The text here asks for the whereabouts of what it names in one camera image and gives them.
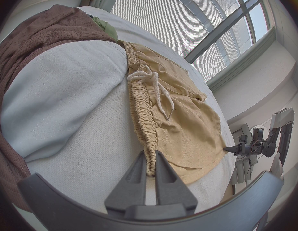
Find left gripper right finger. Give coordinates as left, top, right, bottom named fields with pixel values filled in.
left=154, top=150, right=198, bottom=212

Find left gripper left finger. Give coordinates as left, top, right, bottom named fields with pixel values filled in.
left=104, top=151, right=149, bottom=212

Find tan shorts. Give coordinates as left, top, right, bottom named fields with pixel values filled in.
left=118, top=40, right=228, bottom=185

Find bed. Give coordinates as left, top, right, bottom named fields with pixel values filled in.
left=0, top=0, right=237, bottom=214

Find window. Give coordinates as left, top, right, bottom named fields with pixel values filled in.
left=110, top=0, right=271, bottom=82

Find green garment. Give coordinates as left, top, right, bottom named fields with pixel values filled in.
left=91, top=16, right=119, bottom=41

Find brown garment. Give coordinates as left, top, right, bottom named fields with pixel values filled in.
left=0, top=4, right=117, bottom=212

